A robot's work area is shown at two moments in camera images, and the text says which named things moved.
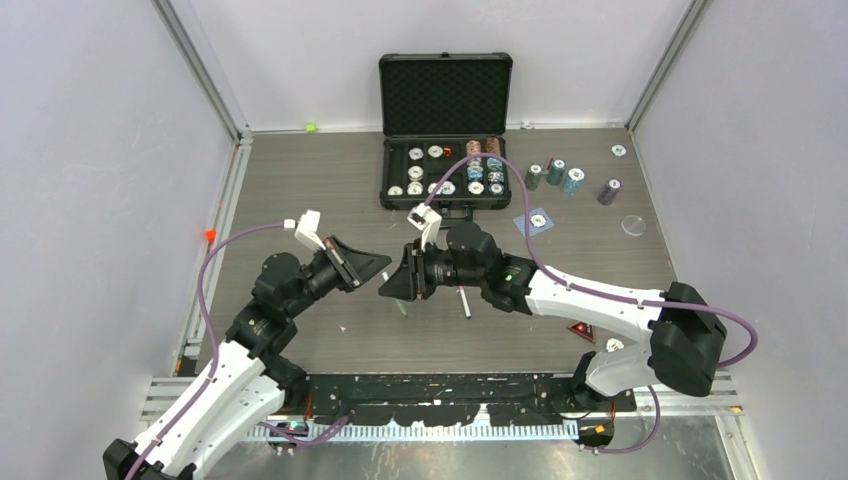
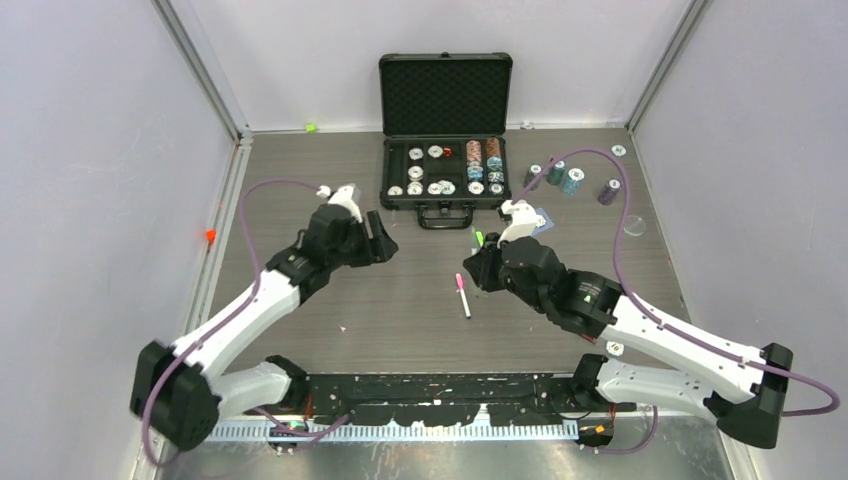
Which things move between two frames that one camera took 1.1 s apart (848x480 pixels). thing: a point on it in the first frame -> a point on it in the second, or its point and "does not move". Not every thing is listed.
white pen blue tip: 464,297 does not move
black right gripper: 411,281 -> 481,265
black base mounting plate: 512,400 does not move
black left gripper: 353,267 -> 376,250
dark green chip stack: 533,176 does not move
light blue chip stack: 572,183 does not move
